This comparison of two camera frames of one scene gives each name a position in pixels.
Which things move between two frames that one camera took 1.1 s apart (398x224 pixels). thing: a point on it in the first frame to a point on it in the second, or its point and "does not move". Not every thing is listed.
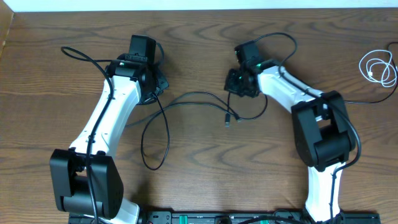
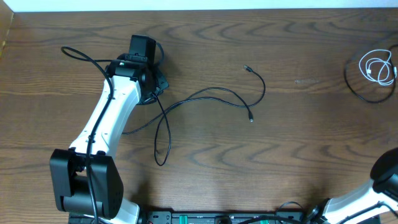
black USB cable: (227, 116) to (394, 71)
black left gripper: (160, 83) does not move
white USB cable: (375, 66) does not move
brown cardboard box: (6, 16) does not move
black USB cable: (163, 160) to (185, 98)
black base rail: (234, 217) does not move
